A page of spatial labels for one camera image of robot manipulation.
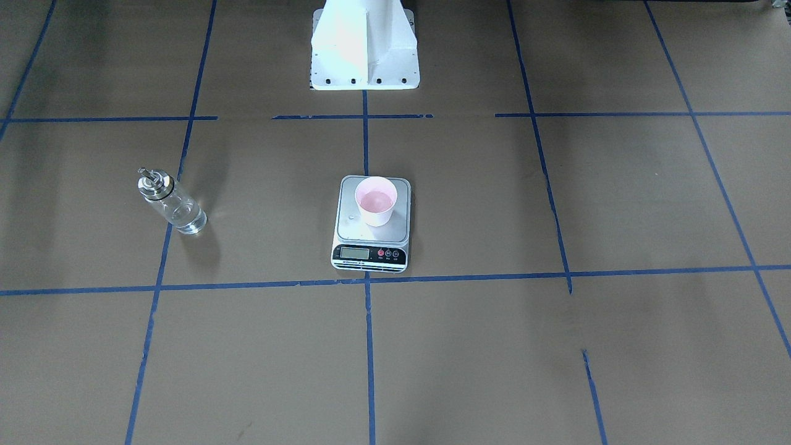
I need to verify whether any clear glass sauce bottle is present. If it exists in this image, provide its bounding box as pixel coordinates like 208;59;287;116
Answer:
137;167;208;235

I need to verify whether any digital kitchen scale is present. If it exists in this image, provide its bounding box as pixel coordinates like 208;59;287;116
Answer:
331;175;412;273

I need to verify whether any pink cup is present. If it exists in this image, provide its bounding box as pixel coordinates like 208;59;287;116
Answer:
354;176;398;226

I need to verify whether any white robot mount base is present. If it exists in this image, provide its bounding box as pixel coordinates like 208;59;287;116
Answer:
309;1;421;91

